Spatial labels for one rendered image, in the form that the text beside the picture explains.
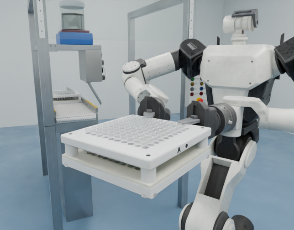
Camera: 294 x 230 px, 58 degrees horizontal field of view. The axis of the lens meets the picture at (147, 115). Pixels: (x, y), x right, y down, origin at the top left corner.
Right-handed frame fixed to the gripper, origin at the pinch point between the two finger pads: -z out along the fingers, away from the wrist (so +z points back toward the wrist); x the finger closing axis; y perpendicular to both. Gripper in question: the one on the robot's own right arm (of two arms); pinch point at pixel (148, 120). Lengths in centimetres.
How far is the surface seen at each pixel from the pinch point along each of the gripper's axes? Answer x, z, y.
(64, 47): -23, 87, 58
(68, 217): 99, 100, 66
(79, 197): 84, 104, 58
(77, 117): 21, 92, 53
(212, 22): -96, 515, -89
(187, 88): 3, 120, -18
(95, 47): -24, 96, 42
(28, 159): 101, 213, 158
